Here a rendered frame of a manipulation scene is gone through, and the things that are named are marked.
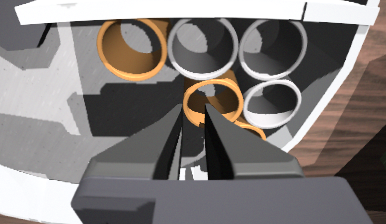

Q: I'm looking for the bronze bushing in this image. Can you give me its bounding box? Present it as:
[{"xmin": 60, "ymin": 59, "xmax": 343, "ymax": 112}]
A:
[
  {"xmin": 183, "ymin": 67, "xmax": 243, "ymax": 128},
  {"xmin": 97, "ymin": 18, "xmax": 172, "ymax": 81},
  {"xmin": 233, "ymin": 112, "xmax": 266, "ymax": 140}
]

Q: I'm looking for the grey round turntable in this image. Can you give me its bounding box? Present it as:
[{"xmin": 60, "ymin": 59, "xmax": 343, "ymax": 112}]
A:
[{"xmin": 0, "ymin": 0, "xmax": 380, "ymax": 224}]

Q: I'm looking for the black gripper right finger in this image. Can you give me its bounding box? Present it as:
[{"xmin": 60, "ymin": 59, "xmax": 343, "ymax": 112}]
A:
[{"xmin": 204, "ymin": 103, "xmax": 306, "ymax": 180}]

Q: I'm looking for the grey steel bushing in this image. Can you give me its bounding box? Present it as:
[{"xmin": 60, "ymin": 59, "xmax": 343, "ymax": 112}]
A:
[
  {"xmin": 167, "ymin": 17, "xmax": 238, "ymax": 81},
  {"xmin": 230, "ymin": 17, "xmax": 307, "ymax": 81},
  {"xmin": 235, "ymin": 66, "xmax": 301, "ymax": 129}
]

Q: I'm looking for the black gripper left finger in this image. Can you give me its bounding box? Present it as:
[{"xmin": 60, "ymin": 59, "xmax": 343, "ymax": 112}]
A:
[{"xmin": 81, "ymin": 104, "xmax": 183, "ymax": 180}]

